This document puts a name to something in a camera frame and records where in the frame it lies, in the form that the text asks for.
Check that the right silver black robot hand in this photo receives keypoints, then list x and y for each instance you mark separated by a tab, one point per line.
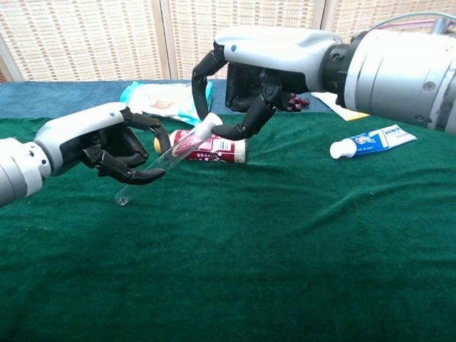
278	50

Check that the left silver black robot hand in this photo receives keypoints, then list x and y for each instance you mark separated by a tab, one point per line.
78	128

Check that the clear glass test tube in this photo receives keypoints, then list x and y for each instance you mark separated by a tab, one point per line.
132	193

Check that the small white cap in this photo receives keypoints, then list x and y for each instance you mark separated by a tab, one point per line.
206	126

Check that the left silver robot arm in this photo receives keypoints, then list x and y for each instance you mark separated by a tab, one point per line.
18	171

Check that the blue white toothpaste tube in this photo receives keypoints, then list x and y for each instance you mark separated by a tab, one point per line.
374	140

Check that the blue table cover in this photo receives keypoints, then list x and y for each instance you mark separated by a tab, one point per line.
53	98

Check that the dark red grape bunch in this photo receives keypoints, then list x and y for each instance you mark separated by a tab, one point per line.
299	103

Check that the teal white snack bag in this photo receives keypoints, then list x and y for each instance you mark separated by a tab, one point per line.
156	99

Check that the woven bamboo folding screen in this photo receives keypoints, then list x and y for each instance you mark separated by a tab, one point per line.
89	35

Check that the white yellow folded cloth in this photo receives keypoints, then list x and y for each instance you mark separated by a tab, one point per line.
351	115

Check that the red label drink bottle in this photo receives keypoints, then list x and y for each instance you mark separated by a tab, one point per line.
228	149

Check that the green velvet cloth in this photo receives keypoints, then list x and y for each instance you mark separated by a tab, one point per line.
249	267

